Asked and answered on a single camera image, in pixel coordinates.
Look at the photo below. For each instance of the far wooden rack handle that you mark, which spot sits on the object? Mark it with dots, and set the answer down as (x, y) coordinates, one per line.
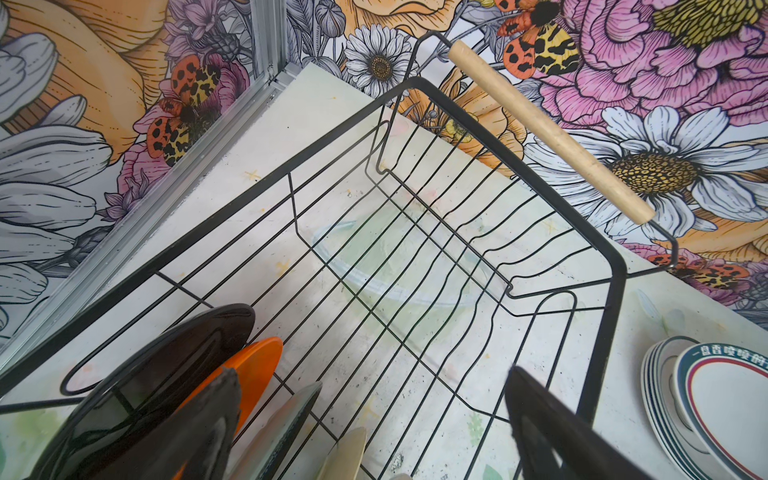
(561, 143)

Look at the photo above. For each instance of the black wire dish rack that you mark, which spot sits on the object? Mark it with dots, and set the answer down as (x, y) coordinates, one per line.
(407, 259)

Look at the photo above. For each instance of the teal patterned plate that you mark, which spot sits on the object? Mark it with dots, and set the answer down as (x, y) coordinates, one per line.
(263, 456)

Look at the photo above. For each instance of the orange plate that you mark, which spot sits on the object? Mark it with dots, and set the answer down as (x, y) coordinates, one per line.
(254, 366)

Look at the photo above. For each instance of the black plate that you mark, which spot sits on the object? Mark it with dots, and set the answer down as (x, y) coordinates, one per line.
(143, 392)

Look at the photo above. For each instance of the white plate red green band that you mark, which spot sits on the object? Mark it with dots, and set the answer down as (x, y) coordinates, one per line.
(722, 389)

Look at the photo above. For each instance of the cream plate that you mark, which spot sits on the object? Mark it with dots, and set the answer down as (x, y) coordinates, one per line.
(344, 460)

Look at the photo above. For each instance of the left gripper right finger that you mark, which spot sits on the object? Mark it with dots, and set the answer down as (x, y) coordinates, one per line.
(554, 443)

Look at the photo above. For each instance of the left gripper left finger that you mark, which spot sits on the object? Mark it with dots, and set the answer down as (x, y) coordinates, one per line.
(194, 443)

